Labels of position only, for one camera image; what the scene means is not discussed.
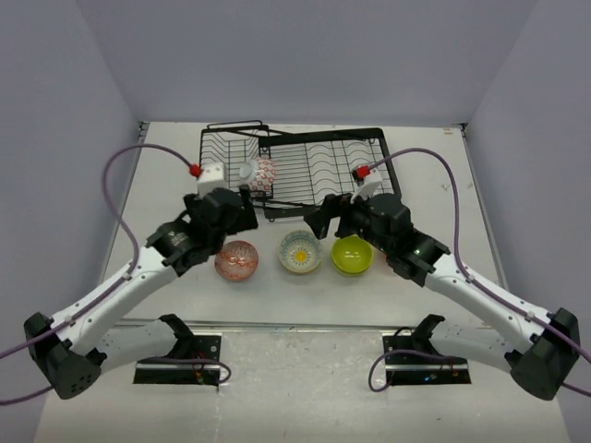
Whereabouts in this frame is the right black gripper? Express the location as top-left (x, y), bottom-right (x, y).
top-left (305, 186), bottom-right (393, 255)

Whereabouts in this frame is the red pattern white bowl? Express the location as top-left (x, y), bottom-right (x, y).
top-left (238, 157), bottom-right (277, 192)

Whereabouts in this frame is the blue zigzag pattern bowl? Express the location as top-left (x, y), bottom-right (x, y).
top-left (214, 240), bottom-right (259, 281)

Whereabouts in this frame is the yellow sun pattern bowl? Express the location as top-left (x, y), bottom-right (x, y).
top-left (278, 230), bottom-right (323, 274)

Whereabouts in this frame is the lime green bowl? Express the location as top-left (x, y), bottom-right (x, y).
top-left (331, 235), bottom-right (373, 266)
top-left (333, 263), bottom-right (371, 277)

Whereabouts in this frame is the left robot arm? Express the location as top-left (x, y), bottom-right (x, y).
top-left (24, 186), bottom-right (258, 400)

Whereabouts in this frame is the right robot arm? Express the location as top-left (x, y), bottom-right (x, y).
top-left (304, 194), bottom-right (580, 401)

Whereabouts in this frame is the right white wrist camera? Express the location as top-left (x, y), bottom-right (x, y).
top-left (350, 165), bottom-right (382, 203)

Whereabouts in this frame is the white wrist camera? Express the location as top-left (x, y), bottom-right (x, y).
top-left (189, 162), bottom-right (227, 197)
top-left (350, 165), bottom-right (382, 203)

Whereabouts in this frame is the black wire dish rack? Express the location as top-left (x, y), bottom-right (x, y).
top-left (199, 120), bottom-right (390, 222)

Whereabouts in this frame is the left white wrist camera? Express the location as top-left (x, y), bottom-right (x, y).
top-left (189, 162), bottom-right (227, 197)

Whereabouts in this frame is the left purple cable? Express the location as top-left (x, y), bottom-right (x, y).
top-left (0, 143), bottom-right (232, 407)

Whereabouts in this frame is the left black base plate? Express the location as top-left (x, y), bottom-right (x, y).
top-left (133, 334), bottom-right (227, 387)

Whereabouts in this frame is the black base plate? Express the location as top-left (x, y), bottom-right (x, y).
top-left (385, 354), bottom-right (472, 386)
top-left (133, 334), bottom-right (227, 387)

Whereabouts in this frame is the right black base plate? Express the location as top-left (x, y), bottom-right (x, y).
top-left (385, 354), bottom-right (472, 386)

